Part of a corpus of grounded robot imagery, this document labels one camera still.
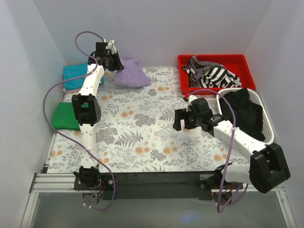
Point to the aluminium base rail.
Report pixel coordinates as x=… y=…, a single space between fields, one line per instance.
x=148 y=200

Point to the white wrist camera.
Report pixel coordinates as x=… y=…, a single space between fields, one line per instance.
x=111 y=47
x=189 y=98

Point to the red plastic bin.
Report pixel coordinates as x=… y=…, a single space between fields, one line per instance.
x=237 y=64

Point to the black white striped shirt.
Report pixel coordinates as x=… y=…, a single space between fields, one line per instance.
x=207 y=74

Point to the teal folded t shirt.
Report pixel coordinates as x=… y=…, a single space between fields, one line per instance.
x=74 y=71

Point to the black garment in basket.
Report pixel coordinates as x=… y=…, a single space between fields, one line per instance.
x=249 y=116

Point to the lilac purple t shirt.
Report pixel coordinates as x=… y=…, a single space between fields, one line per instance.
x=132 y=75

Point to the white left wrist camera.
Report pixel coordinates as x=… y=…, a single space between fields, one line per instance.
x=111 y=47

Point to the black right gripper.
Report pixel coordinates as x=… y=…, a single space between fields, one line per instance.
x=180 y=119

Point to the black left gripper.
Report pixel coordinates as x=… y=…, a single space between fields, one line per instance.
x=116 y=63

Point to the green folded t shirt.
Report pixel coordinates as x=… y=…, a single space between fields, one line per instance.
x=64 y=117

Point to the pink folded t shirt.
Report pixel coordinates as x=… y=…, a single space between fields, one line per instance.
x=71 y=91

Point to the white perforated laundry basket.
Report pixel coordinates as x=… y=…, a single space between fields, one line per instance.
x=267 y=130

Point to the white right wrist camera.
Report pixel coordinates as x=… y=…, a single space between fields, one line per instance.
x=189 y=98

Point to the floral patterned table cloth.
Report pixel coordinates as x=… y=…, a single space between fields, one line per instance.
x=135 y=133

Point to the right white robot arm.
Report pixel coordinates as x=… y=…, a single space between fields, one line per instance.
x=267 y=166

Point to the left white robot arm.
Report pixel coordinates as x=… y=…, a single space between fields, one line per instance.
x=87 y=110

